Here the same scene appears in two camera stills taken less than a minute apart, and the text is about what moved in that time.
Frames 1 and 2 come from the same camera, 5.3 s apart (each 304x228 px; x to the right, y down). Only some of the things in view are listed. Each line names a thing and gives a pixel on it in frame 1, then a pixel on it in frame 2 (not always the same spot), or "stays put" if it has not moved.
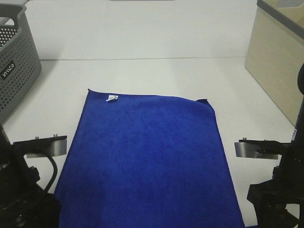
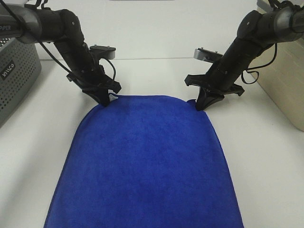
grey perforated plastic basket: x=20 y=62 stays put
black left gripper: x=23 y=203 → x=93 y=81
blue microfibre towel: x=147 y=162 stays put
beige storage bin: x=275 y=52 stays put
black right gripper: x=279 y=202 → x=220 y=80
